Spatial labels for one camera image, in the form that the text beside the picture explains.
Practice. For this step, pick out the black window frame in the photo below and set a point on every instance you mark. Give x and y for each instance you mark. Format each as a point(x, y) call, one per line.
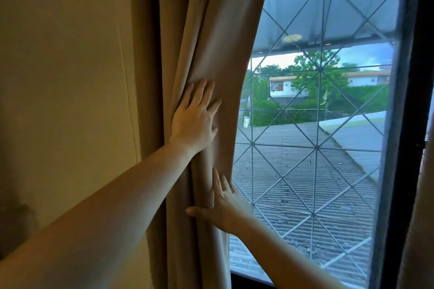
point(412, 95)

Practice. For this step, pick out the person's left little finger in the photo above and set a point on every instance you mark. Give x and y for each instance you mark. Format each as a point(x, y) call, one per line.
point(185, 96)

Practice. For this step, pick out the beige fabric curtain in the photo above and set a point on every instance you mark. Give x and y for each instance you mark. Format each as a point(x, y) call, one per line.
point(190, 28)
point(417, 224)

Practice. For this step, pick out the person's right hand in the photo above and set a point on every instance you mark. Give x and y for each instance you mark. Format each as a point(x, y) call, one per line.
point(227, 209)

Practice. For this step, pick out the person's right middle finger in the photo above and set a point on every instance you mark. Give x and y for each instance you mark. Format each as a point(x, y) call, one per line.
point(225, 184)

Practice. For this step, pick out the white house with orange roof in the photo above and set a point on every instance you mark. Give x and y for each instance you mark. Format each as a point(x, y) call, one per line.
point(283, 87)

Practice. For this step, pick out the person's left thumb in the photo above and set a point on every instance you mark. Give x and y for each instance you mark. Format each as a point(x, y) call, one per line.
point(214, 133)

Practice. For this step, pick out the person's left forearm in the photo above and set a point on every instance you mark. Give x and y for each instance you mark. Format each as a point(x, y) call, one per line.
point(101, 217)

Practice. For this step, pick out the person's left middle finger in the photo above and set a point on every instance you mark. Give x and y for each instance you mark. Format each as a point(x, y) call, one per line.
point(208, 94)

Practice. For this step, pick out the person's right forearm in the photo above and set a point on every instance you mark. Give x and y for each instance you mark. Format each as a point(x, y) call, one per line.
point(281, 258)

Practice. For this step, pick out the diamond pattern metal window grille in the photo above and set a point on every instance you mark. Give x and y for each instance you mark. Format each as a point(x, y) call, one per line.
point(318, 136)

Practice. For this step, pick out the translucent awning roof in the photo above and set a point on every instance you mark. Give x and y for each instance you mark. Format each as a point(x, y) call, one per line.
point(325, 11)

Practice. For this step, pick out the person's left hand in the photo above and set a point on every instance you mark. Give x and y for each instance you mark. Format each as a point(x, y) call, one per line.
point(193, 122)

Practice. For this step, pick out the person's right thumb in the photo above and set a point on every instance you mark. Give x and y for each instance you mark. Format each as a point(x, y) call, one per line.
point(200, 211)

